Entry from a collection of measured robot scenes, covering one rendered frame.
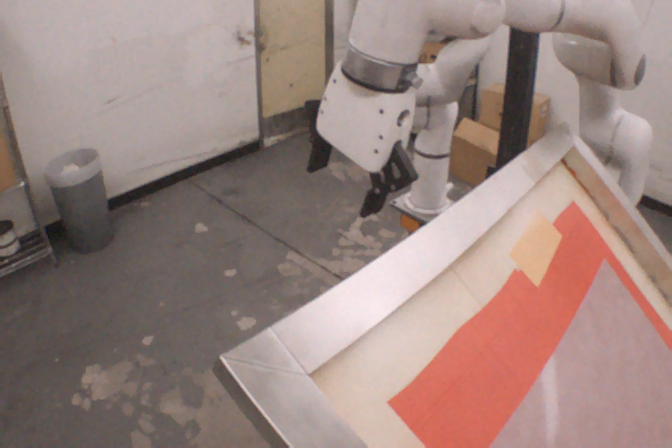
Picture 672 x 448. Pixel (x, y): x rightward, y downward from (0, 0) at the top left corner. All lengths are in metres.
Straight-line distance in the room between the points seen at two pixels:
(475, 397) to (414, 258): 0.13
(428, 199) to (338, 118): 0.72
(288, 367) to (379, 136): 0.28
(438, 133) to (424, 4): 0.73
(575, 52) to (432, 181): 0.58
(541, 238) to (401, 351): 0.24
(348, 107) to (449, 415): 0.32
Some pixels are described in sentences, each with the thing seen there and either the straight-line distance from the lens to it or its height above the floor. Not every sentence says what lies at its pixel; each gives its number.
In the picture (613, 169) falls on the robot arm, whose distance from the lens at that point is 0.92.
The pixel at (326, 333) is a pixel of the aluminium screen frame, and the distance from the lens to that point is 0.28.
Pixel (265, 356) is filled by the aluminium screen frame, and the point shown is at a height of 1.55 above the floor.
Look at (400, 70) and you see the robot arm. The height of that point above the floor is 1.65.
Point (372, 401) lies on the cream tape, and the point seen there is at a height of 1.49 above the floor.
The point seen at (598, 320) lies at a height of 1.42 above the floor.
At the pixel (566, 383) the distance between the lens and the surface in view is 0.46.
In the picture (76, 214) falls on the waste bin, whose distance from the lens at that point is 3.23.
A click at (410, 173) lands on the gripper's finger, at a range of 0.48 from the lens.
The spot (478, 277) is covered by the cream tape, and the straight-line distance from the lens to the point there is 0.42.
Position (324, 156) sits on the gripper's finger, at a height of 1.51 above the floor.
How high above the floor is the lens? 1.75
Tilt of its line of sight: 29 degrees down
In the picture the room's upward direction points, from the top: straight up
